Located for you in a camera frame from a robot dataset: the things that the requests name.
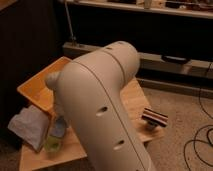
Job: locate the low wooden shelf bench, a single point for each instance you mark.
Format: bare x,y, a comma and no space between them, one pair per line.
150,61

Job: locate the black device on bench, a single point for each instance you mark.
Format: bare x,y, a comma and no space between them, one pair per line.
175,59

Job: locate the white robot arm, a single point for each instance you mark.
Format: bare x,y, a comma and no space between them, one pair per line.
87,94

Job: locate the green plastic cup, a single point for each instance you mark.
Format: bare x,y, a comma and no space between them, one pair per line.
53,143

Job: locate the grey cloth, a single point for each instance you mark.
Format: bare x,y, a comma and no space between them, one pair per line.
31,124

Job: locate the striped brush block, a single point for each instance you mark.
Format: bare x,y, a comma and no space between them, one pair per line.
154,119

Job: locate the yellow plastic bin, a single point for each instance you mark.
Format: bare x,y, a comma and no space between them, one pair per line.
35,90

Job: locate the upper wooden shelf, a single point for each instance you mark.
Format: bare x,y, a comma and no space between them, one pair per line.
146,6

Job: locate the blue sponge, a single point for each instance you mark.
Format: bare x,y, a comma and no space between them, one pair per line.
59,127

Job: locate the metal stand pole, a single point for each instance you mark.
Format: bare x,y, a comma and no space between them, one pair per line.
72,36

